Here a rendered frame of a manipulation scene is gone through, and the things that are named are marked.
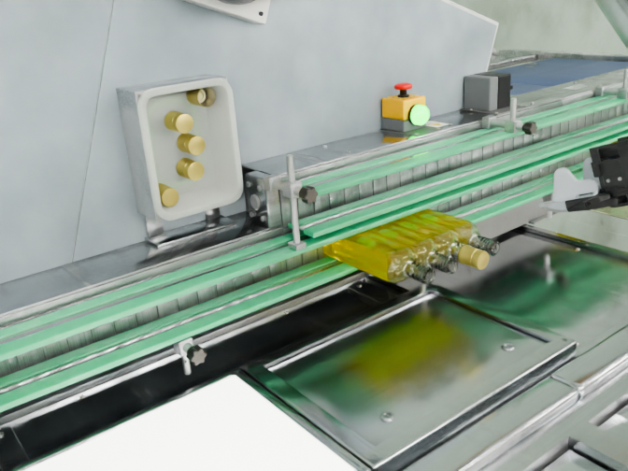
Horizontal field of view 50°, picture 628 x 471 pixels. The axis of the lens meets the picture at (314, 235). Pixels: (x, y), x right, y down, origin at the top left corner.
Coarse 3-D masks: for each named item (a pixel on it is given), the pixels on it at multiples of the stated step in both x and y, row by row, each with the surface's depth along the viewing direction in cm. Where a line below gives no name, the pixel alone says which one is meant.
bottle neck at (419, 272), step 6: (408, 264) 115; (414, 264) 115; (420, 264) 114; (408, 270) 115; (414, 270) 114; (420, 270) 113; (426, 270) 112; (432, 270) 113; (408, 276) 115; (414, 276) 114; (420, 276) 113; (426, 276) 115; (432, 276) 114; (426, 282) 113
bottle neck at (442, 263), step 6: (432, 252) 119; (432, 258) 118; (438, 258) 117; (444, 258) 116; (450, 258) 116; (432, 264) 118; (438, 264) 117; (444, 264) 116; (450, 264) 118; (456, 264) 117; (438, 270) 118; (444, 270) 116; (450, 270) 117
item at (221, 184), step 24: (144, 96) 106; (168, 96) 116; (216, 96) 118; (144, 120) 107; (216, 120) 120; (144, 144) 108; (168, 144) 118; (216, 144) 122; (168, 168) 119; (216, 168) 125; (240, 168) 120; (192, 192) 123; (216, 192) 123; (240, 192) 121; (168, 216) 114
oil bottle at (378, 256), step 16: (352, 240) 123; (368, 240) 123; (384, 240) 122; (336, 256) 128; (352, 256) 124; (368, 256) 120; (384, 256) 117; (400, 256) 116; (368, 272) 122; (384, 272) 118; (400, 272) 116
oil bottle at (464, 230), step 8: (416, 216) 133; (424, 216) 133; (432, 216) 132; (440, 216) 132; (448, 216) 132; (440, 224) 128; (448, 224) 127; (456, 224) 127; (464, 224) 127; (472, 224) 127; (456, 232) 125; (464, 232) 125; (472, 232) 126; (464, 240) 125
